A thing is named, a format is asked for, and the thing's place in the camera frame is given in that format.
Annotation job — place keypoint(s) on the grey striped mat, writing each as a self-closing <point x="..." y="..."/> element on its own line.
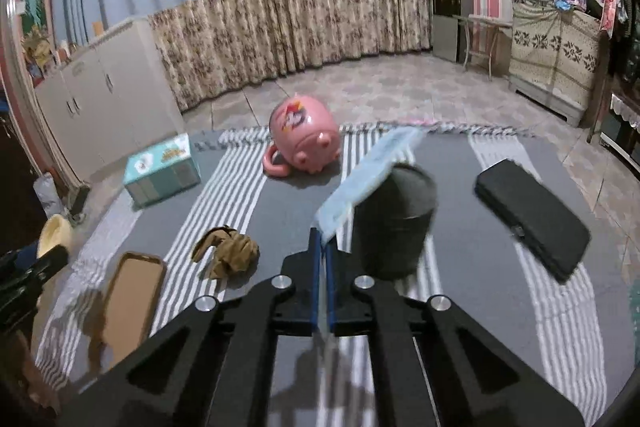
<point x="280" y="207"/>

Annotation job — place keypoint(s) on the small metal table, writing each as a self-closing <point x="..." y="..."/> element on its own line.
<point x="482" y="42"/>

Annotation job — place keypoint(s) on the pink cartoon mug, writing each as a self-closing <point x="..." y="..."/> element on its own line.
<point x="305" y="132"/>

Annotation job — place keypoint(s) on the black zip case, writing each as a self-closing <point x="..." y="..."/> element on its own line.
<point x="535" y="217"/>

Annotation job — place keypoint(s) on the cloth covered cabinet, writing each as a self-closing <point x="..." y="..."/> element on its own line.
<point x="550" y="52"/>

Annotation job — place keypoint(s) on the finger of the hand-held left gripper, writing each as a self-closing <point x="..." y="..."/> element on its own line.
<point x="45" y="264"/>

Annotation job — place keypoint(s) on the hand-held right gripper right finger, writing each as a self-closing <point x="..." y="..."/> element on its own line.
<point x="330" y="287"/>

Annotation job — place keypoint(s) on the brown phone case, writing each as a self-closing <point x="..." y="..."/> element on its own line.
<point x="130" y="302"/>

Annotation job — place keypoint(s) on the low cloth covered bench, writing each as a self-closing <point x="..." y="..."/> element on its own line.
<point x="622" y="122"/>

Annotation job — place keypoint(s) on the row of hanging clothes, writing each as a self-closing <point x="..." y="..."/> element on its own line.
<point x="622" y="22"/>

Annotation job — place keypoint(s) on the blue face mask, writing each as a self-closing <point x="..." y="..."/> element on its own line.
<point x="370" y="172"/>

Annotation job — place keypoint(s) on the light blue tissue box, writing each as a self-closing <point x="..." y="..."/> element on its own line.
<point x="160" y="169"/>

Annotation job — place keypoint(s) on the white cabinet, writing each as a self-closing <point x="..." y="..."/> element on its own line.
<point x="100" y="97"/>

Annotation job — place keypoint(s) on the crumpled brown cloth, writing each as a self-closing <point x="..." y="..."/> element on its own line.
<point x="227" y="252"/>

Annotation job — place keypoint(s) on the grey water dispenser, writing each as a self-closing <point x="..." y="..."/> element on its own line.
<point x="450" y="17"/>

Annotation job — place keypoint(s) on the person's left forearm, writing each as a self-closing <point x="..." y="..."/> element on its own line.
<point x="35" y="372"/>

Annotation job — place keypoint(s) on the black cylindrical container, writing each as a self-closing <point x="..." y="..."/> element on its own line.
<point x="395" y="222"/>

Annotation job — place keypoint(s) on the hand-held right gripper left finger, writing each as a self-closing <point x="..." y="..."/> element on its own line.
<point x="314" y="277"/>

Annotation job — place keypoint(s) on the blue and floral curtain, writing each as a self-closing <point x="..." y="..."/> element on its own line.
<point x="250" y="7"/>

